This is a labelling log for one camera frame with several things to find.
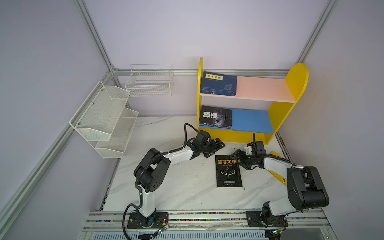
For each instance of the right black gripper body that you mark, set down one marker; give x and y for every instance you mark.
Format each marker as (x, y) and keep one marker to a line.
(247, 160)

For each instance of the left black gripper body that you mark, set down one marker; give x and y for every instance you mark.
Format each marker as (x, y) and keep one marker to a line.
(209, 147)

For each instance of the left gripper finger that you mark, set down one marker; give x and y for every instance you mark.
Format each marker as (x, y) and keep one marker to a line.
(219, 143)
(207, 154)

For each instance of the black antler cover book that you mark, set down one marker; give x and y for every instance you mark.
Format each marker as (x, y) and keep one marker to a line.
(228, 173)

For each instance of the black wolf cover book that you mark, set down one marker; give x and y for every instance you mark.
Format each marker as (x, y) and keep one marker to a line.
(215, 117)

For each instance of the yellow cartoon cover book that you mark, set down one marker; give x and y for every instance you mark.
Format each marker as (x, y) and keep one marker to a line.
(279, 177)

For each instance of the navy book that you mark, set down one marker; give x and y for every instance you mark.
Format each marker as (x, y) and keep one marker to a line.
(218, 82)
(218, 92)

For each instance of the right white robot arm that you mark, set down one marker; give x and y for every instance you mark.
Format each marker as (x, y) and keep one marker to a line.
(305, 188)

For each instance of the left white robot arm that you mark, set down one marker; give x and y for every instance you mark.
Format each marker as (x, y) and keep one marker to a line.
(151, 171)

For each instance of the yellow pink blue bookshelf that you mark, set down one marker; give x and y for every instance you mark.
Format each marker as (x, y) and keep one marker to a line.
(260, 106)

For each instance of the white mesh two-tier rack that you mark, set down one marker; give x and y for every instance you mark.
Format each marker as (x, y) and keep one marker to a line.
(105, 121)

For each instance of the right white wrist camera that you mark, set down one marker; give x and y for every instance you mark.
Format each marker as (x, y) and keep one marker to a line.
(249, 148)

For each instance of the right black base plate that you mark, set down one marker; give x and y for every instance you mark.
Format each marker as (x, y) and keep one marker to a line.
(260, 219)

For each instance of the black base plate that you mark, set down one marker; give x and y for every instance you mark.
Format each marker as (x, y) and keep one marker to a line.
(260, 219)
(154, 221)

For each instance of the white wire basket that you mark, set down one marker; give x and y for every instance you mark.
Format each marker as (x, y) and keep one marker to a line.
(150, 81)

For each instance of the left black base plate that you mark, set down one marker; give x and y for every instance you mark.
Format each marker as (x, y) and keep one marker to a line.
(154, 221)

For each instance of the aluminium front rail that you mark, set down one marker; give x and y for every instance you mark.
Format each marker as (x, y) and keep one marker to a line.
(209, 220)

